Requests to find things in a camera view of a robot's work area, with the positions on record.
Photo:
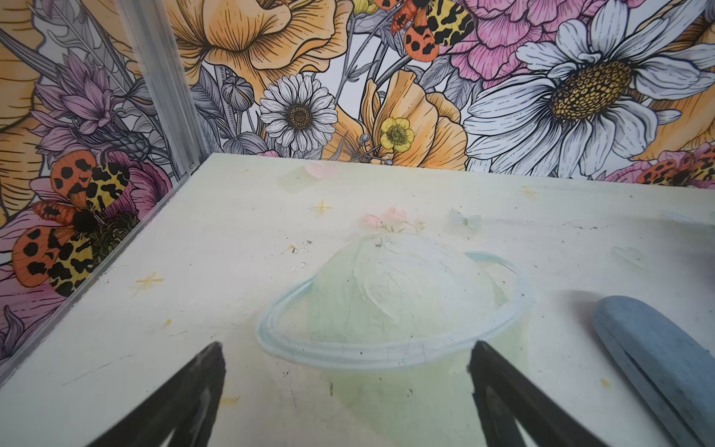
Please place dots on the left aluminium corner post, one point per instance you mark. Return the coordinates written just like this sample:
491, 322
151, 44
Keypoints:
154, 45

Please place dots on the grey-blue oval case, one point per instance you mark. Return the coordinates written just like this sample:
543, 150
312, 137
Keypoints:
673, 374

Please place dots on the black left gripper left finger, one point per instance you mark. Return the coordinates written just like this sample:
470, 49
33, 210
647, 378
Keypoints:
182, 412

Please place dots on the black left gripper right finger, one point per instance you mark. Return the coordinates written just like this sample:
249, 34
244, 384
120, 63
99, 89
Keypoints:
508, 403

